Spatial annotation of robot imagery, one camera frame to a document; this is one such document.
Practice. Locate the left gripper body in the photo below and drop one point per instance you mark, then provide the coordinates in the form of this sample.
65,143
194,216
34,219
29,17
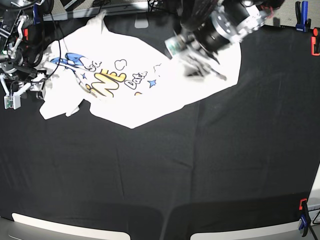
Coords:
196,60

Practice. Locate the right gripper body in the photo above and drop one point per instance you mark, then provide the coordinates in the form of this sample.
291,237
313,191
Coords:
18,79

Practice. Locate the white printed t-shirt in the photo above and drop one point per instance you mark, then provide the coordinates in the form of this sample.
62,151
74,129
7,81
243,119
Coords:
125,80

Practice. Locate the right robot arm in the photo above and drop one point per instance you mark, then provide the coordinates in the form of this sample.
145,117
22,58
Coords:
22,38

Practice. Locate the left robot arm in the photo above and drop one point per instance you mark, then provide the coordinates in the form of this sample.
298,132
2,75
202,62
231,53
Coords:
207,26

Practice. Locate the red clamp top left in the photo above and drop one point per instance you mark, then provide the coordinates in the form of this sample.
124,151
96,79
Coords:
26,34

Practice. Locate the blue clamp top right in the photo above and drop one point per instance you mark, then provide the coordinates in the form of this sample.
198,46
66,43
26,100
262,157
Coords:
301,11

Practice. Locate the red clamp right edge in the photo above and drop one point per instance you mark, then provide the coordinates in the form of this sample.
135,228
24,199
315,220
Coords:
315,42

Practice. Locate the black table cloth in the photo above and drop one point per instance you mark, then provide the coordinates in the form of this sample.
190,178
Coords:
242,158

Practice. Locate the red blue clamp bottom right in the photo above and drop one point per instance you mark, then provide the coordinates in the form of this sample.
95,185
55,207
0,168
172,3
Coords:
304,217

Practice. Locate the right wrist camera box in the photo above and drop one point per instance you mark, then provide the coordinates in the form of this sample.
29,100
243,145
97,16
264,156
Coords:
12,102

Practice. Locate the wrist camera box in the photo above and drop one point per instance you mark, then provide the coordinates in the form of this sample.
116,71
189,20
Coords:
174,45
12,102

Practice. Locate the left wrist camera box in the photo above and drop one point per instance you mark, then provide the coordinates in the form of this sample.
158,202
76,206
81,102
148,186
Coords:
174,45

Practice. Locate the grey camera mount base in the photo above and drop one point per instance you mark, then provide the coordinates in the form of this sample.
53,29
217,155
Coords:
141,21

